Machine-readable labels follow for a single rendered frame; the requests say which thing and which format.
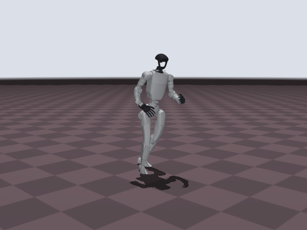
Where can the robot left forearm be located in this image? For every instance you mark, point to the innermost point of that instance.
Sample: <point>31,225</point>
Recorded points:
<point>176,98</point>

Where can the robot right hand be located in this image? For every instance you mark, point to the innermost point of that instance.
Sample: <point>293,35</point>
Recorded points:
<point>147,109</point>

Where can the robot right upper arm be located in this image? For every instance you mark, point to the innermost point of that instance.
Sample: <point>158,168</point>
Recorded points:
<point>145,77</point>

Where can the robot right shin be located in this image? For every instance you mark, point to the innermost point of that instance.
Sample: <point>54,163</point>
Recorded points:
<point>144,154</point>

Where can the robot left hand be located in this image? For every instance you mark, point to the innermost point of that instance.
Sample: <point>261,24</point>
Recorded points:
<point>182,99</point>

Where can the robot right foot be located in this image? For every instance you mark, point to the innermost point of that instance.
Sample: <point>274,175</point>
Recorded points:
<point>142,170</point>

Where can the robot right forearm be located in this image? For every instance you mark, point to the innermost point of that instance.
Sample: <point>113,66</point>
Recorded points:
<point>137,97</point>

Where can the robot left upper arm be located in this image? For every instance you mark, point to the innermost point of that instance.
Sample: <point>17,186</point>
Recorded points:
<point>170,86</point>

